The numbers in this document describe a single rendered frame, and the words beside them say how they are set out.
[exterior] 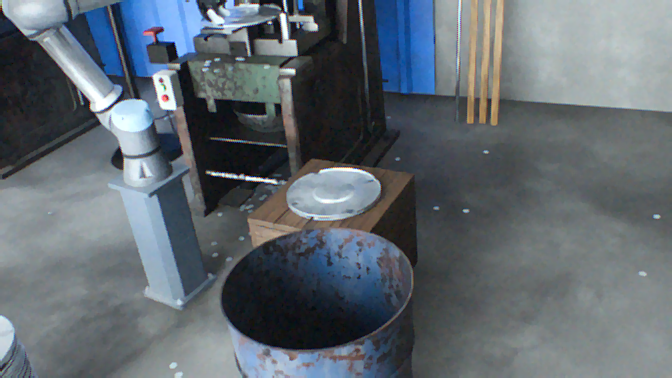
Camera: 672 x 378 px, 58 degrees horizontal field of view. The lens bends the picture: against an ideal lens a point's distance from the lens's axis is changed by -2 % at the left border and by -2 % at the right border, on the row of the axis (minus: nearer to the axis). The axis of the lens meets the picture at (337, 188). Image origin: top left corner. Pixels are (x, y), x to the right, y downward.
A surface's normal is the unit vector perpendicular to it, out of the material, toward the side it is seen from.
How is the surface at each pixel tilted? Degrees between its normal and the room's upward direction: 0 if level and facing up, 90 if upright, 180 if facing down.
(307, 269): 88
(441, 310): 0
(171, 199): 90
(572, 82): 90
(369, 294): 88
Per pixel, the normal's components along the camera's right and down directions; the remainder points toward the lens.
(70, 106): 0.90, 0.14
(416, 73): -0.39, 0.49
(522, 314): -0.10, -0.86
